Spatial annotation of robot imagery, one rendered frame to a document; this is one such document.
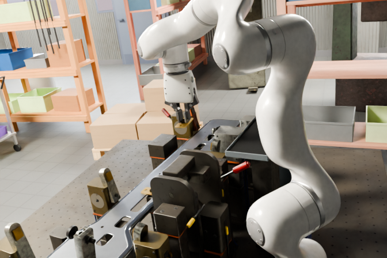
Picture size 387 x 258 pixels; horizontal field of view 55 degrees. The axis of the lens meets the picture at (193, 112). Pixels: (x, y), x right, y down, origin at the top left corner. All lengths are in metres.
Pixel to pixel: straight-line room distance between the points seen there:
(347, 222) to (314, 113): 2.19
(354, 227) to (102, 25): 8.14
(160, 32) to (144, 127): 2.77
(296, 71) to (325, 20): 6.88
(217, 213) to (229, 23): 0.53
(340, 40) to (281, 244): 4.10
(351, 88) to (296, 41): 3.95
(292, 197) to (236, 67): 0.32
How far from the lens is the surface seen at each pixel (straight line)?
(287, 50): 0.78
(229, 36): 0.72
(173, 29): 1.04
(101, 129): 3.97
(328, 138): 3.38
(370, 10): 4.68
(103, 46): 9.29
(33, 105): 5.38
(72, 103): 5.02
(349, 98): 4.76
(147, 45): 1.08
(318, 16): 7.67
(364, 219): 1.70
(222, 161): 1.26
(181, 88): 1.19
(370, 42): 6.87
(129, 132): 3.86
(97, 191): 1.37
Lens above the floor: 1.68
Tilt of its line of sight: 19 degrees down
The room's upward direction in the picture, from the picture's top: 7 degrees counter-clockwise
